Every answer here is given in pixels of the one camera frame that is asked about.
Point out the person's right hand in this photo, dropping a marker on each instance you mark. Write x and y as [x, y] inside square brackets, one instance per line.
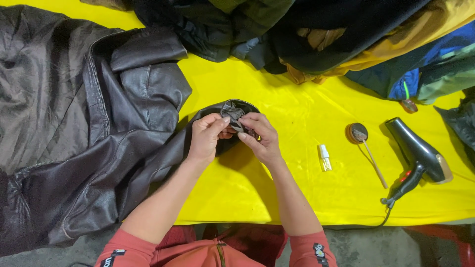
[261, 142]

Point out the person's left hand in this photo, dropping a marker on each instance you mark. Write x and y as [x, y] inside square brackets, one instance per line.
[204, 139]

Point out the dark brown leather jacket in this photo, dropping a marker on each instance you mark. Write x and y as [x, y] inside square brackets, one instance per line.
[92, 126]

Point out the yellow table cover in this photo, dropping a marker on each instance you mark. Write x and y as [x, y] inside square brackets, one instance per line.
[315, 148]

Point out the small clear spray bottle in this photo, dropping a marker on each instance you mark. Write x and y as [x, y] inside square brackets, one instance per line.
[325, 157]

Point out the person's red clothing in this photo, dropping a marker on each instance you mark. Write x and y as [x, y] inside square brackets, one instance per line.
[215, 248]

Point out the heap of dark jackets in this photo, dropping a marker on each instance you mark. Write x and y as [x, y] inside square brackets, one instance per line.
[334, 40]

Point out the small round brown tin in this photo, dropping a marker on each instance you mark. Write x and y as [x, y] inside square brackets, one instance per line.
[409, 105]

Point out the black hair dryer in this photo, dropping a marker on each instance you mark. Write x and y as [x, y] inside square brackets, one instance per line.
[419, 155]

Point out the red stool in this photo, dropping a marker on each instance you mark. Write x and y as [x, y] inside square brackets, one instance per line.
[445, 244]

